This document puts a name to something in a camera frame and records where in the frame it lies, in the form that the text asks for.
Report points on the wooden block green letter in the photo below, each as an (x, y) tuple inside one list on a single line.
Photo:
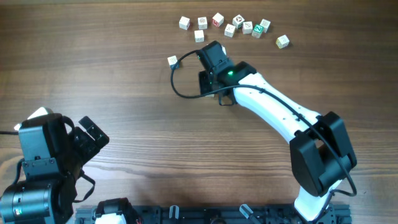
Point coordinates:
[(257, 31)]

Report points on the wooden block blue side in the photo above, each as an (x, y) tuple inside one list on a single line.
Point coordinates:
[(173, 62)]

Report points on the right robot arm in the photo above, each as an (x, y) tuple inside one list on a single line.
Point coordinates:
[(321, 152)]

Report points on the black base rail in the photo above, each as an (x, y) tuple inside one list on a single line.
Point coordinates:
[(120, 210)]

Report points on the wooden block dark picture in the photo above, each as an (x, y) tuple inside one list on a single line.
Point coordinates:
[(238, 21)]

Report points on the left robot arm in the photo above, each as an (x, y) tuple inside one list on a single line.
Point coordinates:
[(40, 201)]

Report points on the wooden block faint drawing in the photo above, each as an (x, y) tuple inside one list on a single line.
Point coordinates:
[(229, 30)]

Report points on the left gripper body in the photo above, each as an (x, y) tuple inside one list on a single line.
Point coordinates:
[(83, 148)]

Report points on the wooden block grid pattern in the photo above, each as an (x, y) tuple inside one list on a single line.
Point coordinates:
[(265, 24)]

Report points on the wooden block yellow side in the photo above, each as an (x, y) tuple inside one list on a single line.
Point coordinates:
[(282, 41)]

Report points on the wooden block far left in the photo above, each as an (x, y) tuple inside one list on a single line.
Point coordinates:
[(184, 23)]

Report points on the wooden block orange picture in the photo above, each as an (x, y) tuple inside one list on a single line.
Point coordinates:
[(202, 23)]

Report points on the wooden block red letter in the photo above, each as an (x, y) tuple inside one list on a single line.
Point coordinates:
[(217, 19)]

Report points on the wooden block sketch top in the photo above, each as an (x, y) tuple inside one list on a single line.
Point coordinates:
[(247, 27)]

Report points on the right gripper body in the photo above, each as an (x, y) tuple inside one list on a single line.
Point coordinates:
[(206, 81)]

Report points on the plain wooden block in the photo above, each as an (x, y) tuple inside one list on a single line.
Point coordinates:
[(199, 36)]

